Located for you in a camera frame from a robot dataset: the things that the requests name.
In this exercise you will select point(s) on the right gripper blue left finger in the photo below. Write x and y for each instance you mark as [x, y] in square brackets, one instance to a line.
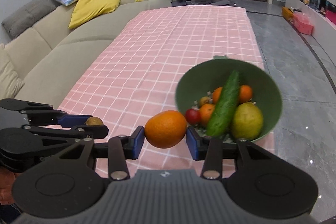
[122, 148]

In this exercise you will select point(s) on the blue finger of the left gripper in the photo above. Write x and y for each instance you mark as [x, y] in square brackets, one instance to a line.
[19, 113]
[78, 132]

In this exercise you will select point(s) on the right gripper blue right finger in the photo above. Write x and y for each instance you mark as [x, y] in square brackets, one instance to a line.
[208, 150]

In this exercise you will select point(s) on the brown longan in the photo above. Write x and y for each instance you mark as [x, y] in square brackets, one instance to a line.
[204, 100]
[94, 121]

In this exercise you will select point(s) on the green cucumber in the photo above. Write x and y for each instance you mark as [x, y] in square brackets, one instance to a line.
[225, 108]

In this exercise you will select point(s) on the red cherry tomato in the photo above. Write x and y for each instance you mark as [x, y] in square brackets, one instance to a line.
[193, 117]

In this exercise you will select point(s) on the orange with dark spot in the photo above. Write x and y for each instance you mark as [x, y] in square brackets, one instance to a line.
[206, 112]

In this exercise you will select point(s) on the person's left hand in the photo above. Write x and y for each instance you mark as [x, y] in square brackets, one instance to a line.
[7, 179]

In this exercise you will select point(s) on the beige sofa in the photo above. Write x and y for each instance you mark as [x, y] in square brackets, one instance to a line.
[46, 60]

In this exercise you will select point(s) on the pink checkered tablecloth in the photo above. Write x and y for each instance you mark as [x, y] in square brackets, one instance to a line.
[135, 77]

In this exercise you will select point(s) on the green colander bowl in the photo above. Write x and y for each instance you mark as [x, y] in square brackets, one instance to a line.
[205, 77]

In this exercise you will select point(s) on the grey cushion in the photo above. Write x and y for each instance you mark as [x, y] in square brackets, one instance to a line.
[26, 16]

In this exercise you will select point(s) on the yellow cushion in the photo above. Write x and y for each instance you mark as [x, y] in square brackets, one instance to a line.
[86, 10]

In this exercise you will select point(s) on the pink storage box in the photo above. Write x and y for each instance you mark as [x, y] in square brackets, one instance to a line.
[302, 23]

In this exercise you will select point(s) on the orange box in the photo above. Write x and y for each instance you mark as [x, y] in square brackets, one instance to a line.
[287, 14]

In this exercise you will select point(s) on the white tv console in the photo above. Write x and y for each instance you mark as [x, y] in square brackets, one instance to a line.
[324, 30]

